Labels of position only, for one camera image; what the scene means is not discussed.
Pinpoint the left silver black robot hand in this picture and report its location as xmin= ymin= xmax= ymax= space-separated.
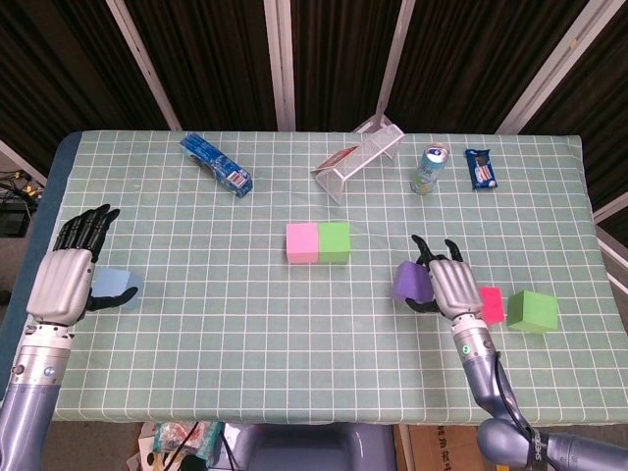
xmin=25 ymin=203 xmax=139 ymax=326

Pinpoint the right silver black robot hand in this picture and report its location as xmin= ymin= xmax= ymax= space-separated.
xmin=402 ymin=234 xmax=485 ymax=320

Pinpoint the red foam cube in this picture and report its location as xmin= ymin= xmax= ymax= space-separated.
xmin=478 ymin=287 xmax=506 ymax=328

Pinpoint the purple foam cube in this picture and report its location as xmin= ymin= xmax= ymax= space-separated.
xmin=391 ymin=260 xmax=436 ymax=303

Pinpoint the green foam cube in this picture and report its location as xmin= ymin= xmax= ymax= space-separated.
xmin=505 ymin=288 xmax=560 ymax=336
xmin=318 ymin=221 xmax=352 ymax=265

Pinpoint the pink foam cube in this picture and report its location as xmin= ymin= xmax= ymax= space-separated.
xmin=286 ymin=223 xmax=321 ymax=265

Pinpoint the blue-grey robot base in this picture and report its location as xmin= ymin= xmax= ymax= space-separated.
xmin=244 ymin=422 xmax=397 ymax=471

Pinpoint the light blue foam cube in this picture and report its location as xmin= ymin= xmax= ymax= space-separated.
xmin=90 ymin=267 xmax=146 ymax=310

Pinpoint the black box device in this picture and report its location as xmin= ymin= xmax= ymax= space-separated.
xmin=0 ymin=205 xmax=31 ymax=239

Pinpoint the green white drink can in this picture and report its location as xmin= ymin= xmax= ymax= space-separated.
xmin=410 ymin=142 xmax=451 ymax=197

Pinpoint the dark blue cookie packet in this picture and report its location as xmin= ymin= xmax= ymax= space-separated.
xmin=464 ymin=148 xmax=500 ymax=192

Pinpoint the brown cardboard box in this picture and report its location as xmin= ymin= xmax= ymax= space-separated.
xmin=406 ymin=424 xmax=492 ymax=471

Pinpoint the red card in basket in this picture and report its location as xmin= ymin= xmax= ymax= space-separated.
xmin=317 ymin=145 xmax=358 ymax=171

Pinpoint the white printed bag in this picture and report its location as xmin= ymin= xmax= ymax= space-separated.
xmin=128 ymin=422 xmax=163 ymax=471

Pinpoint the green checked tablecloth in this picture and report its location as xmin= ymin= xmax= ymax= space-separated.
xmin=24 ymin=130 xmax=627 ymax=426

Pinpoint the long blue cookie box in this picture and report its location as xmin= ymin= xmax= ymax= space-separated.
xmin=179 ymin=132 xmax=255 ymax=199

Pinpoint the teal snack bag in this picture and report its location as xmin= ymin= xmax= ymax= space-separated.
xmin=152 ymin=421 xmax=225 ymax=467

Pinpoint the black pleated curtain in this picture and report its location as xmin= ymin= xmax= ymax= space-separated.
xmin=0 ymin=0 xmax=628 ymax=232

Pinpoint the tangled cable bundle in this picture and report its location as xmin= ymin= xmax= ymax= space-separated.
xmin=0 ymin=169 xmax=43 ymax=203

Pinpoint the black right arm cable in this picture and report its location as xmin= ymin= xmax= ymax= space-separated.
xmin=493 ymin=352 xmax=541 ymax=462

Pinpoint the white metal frame post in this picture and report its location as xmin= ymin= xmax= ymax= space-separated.
xmin=263 ymin=0 xmax=297 ymax=132
xmin=596 ymin=228 xmax=628 ymax=290
xmin=352 ymin=0 xmax=418 ymax=134
xmin=0 ymin=138 xmax=49 ymax=186
xmin=494 ymin=0 xmax=617 ymax=134
xmin=592 ymin=190 xmax=628 ymax=222
xmin=105 ymin=0 xmax=183 ymax=131

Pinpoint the white wire mesh basket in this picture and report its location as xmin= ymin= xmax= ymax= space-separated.
xmin=310 ymin=123 xmax=405 ymax=203

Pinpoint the thin black hanging cable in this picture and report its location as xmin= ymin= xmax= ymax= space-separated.
xmin=166 ymin=420 xmax=200 ymax=465

